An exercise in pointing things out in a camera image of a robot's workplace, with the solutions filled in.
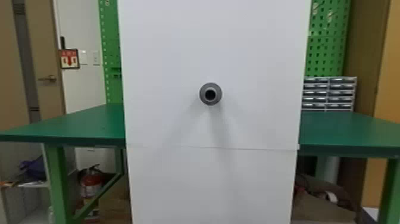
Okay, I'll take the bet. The grey peg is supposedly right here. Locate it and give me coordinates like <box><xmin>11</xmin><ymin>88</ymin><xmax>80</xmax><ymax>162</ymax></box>
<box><xmin>199</xmin><ymin>82</ymin><xmax>223</xmax><ymax>106</ymax></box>

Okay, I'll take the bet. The white panel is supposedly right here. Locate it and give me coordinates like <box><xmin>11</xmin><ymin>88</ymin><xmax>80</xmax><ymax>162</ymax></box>
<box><xmin>117</xmin><ymin>0</ymin><xmax>313</xmax><ymax>224</ymax></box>

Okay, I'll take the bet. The white drawer cabinet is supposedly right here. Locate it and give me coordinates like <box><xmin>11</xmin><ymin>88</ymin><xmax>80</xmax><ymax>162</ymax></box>
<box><xmin>301</xmin><ymin>76</ymin><xmax>358</xmax><ymax>113</ymax></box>

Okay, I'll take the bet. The red fire extinguisher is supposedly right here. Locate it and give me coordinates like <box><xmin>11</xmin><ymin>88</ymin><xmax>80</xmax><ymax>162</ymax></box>
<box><xmin>78</xmin><ymin>163</ymin><xmax>104</xmax><ymax>220</ymax></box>

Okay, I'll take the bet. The red wall sign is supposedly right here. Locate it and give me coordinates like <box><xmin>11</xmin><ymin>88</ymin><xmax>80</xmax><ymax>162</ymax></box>
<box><xmin>58</xmin><ymin>48</ymin><xmax>81</xmax><ymax>70</ymax></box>

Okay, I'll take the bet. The metal door handle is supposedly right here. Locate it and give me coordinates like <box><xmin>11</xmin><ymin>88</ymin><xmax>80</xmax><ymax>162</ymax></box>
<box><xmin>37</xmin><ymin>74</ymin><xmax>58</xmax><ymax>84</ymax></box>

